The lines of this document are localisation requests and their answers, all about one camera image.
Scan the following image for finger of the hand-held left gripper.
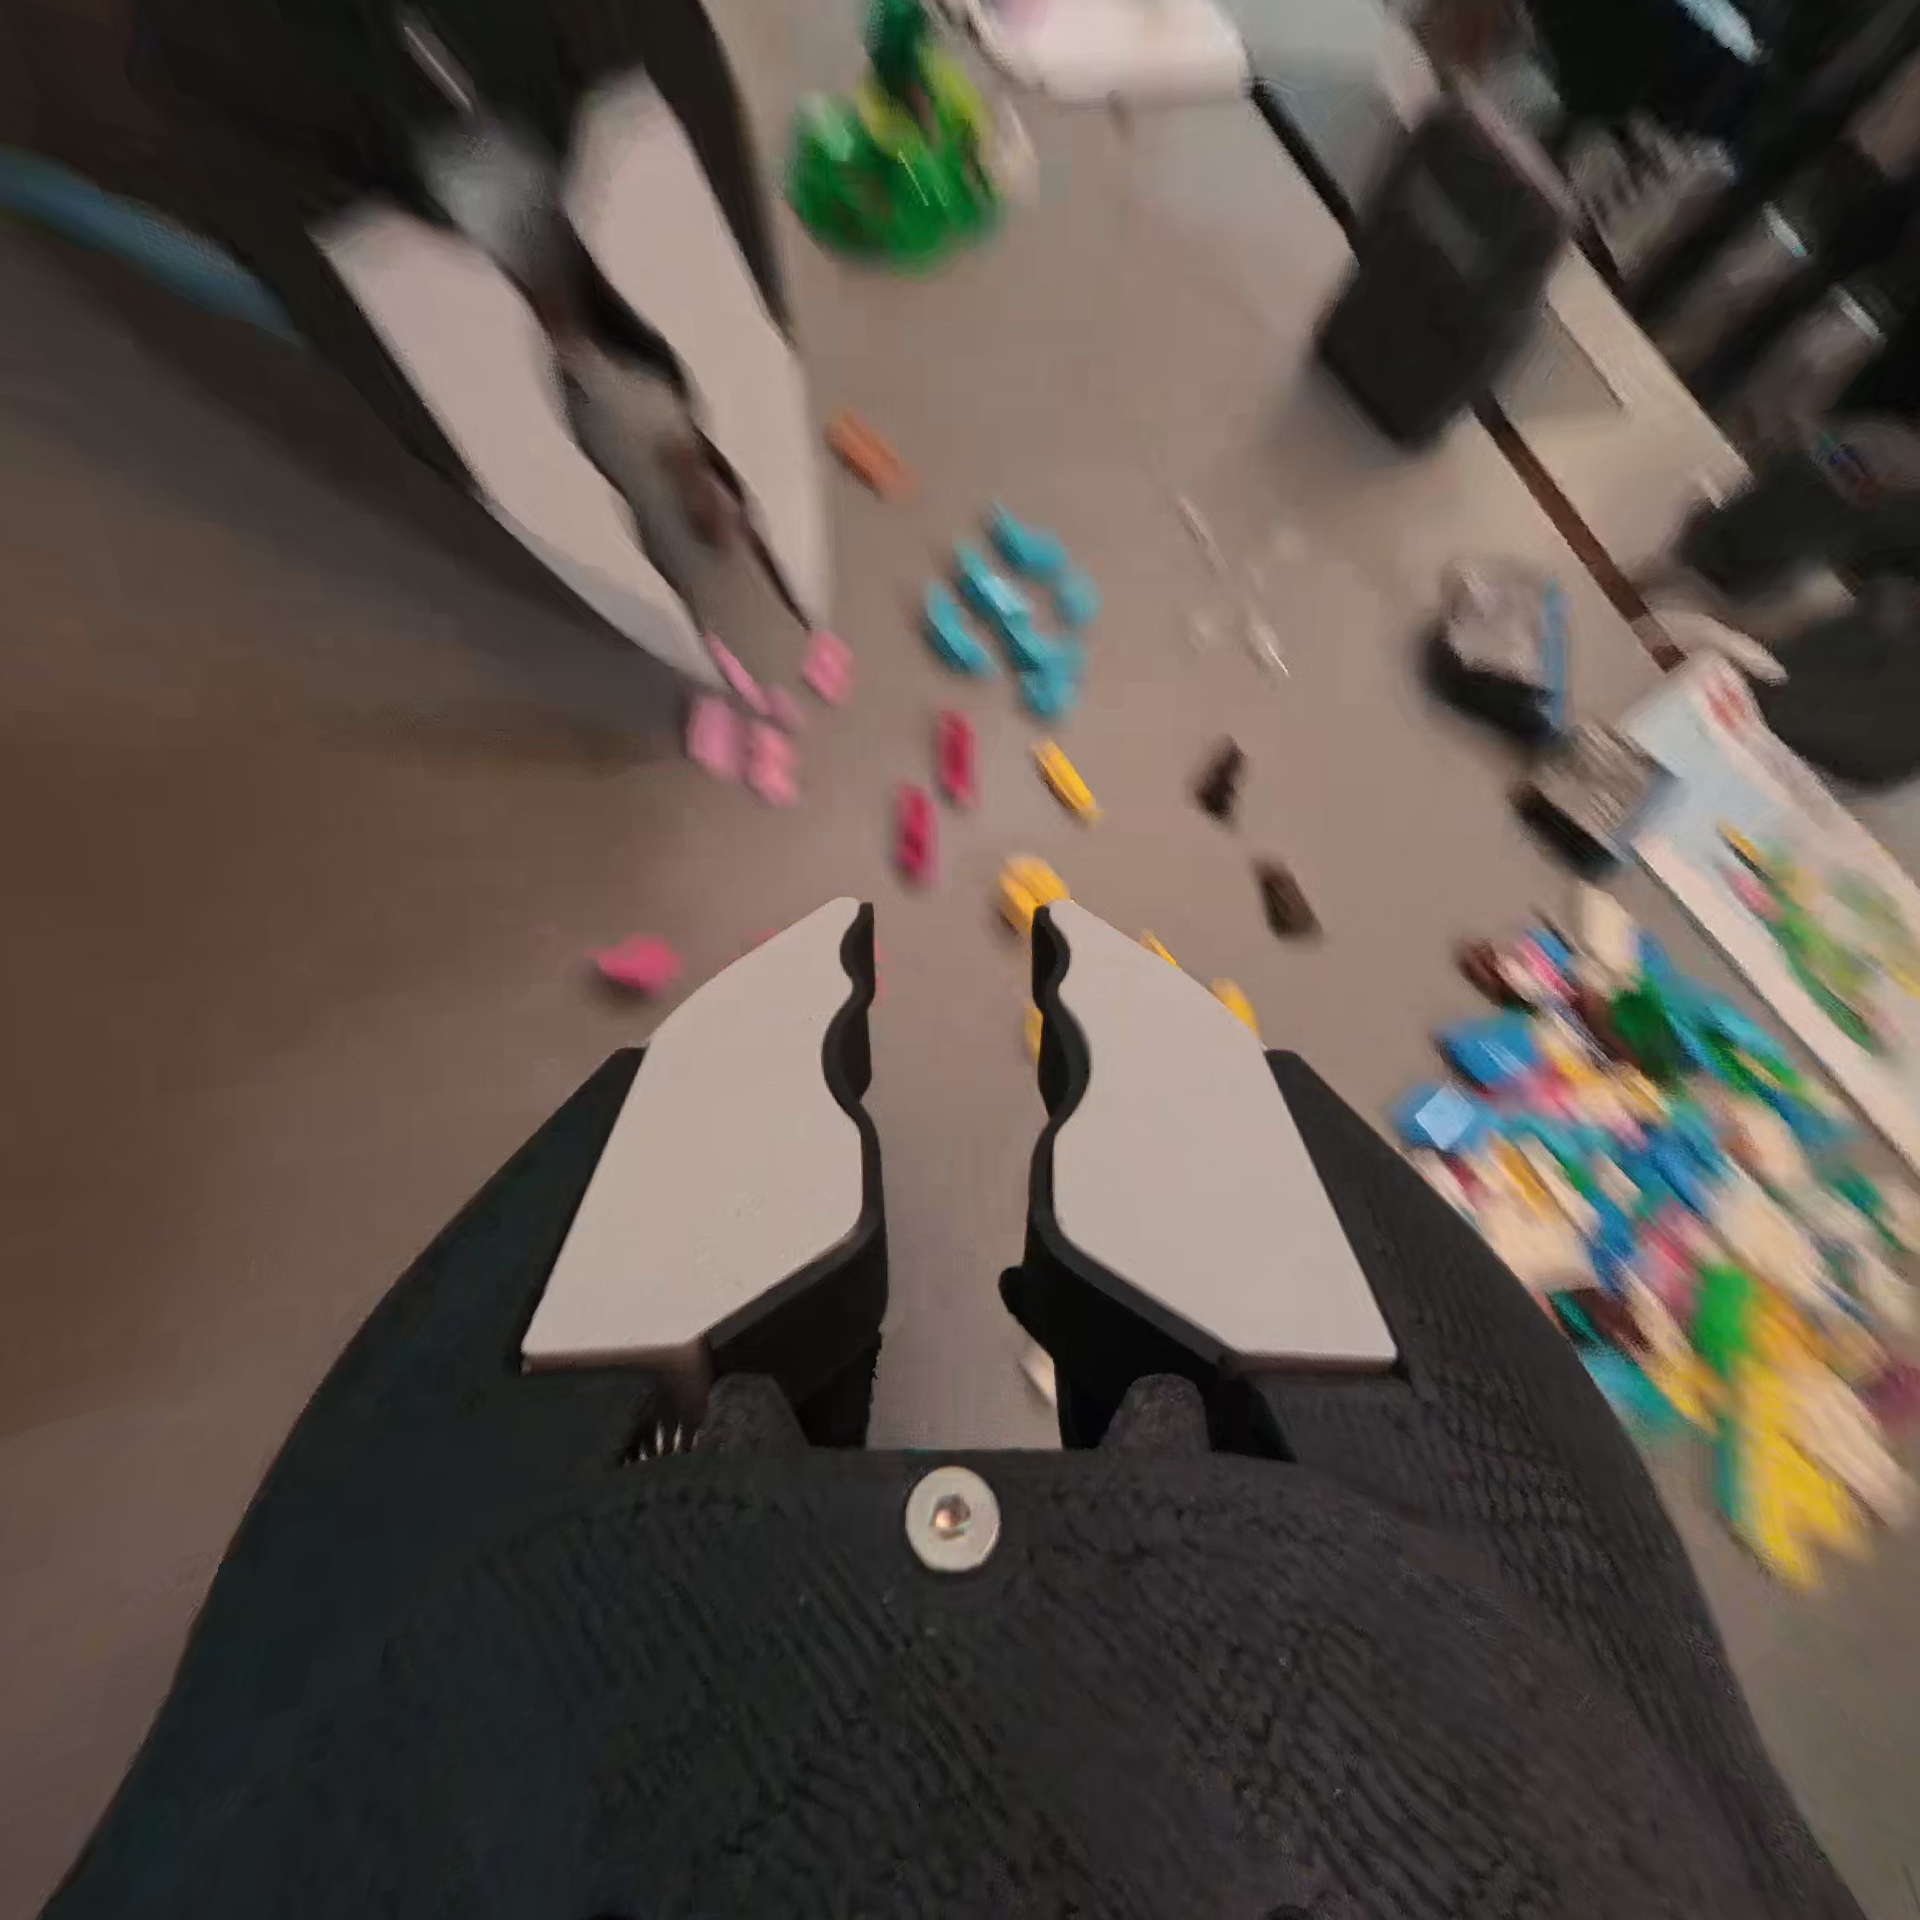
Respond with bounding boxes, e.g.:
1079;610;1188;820
315;205;723;690
569;72;837;629

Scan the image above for dark pouch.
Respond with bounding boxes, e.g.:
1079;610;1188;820
1419;557;1581;746

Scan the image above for orange lego brick separator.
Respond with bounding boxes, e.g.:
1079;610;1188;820
826;412;920;499

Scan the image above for pile of teal lego bricks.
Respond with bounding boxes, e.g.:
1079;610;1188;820
916;502;1107;726

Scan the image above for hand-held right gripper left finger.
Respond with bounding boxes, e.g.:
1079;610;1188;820
521;899;887;1374

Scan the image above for clear lego pieces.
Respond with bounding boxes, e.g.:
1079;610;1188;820
1176;492;1295;680

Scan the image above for pile of mixed lego bricks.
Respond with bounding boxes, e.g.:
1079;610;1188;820
1392;899;1920;1594

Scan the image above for lego set box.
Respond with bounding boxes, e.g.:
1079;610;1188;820
1616;655;1920;1175

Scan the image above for green lego plant build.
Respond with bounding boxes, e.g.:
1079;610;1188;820
788;0;1042;270

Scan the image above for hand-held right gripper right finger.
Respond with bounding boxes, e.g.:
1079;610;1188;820
1003;900;1399;1374

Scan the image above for black box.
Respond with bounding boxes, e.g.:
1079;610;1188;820
1317;101;1564;447

